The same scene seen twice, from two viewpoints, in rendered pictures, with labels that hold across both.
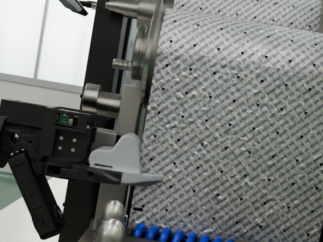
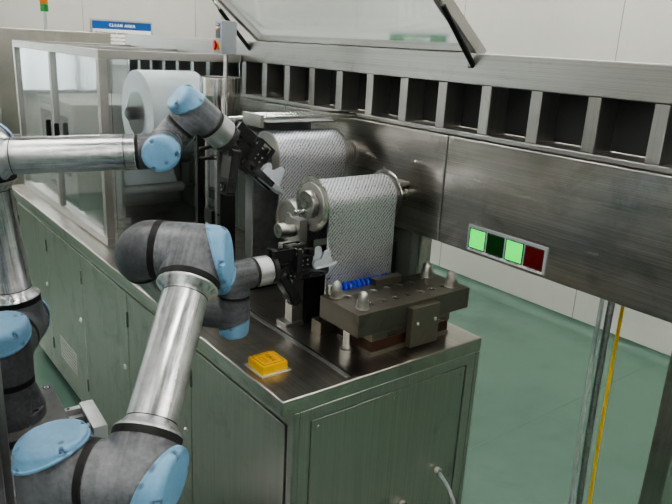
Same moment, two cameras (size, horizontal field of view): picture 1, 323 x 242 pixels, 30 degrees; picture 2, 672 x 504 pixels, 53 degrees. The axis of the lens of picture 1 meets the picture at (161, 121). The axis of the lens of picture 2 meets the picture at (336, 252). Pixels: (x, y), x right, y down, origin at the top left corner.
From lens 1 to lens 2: 1.31 m
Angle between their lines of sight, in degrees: 42
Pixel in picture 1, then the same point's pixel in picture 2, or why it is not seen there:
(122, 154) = (325, 258)
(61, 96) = not seen: outside the picture
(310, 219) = (387, 258)
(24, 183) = (287, 285)
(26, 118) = (285, 256)
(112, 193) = not seen: hidden behind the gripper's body
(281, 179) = (377, 246)
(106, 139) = not seen: hidden behind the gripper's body
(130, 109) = (303, 231)
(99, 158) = (317, 264)
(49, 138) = (300, 263)
